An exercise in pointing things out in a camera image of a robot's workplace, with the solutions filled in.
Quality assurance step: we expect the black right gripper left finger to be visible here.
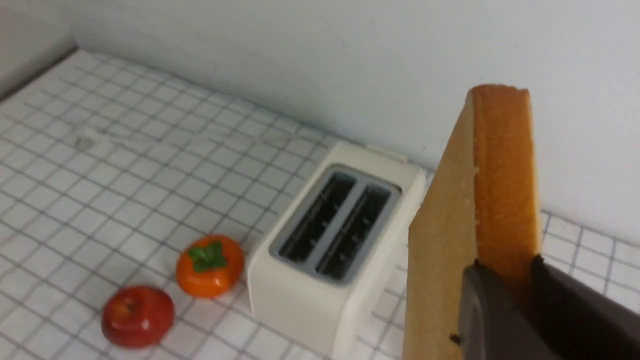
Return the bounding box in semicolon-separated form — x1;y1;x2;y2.
457;265;563;360

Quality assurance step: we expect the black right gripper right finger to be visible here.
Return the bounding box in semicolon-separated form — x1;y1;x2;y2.
530;255;640;360

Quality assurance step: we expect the toast slice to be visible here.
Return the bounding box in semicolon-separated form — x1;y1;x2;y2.
402;84;542;360

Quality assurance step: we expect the cream white toaster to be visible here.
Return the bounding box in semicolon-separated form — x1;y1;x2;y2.
247;140;428;360

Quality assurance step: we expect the orange persimmon with leaf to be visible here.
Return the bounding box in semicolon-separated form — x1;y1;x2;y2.
174;234;245;298

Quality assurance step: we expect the red apple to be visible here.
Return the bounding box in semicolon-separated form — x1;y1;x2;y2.
101;285;176;349

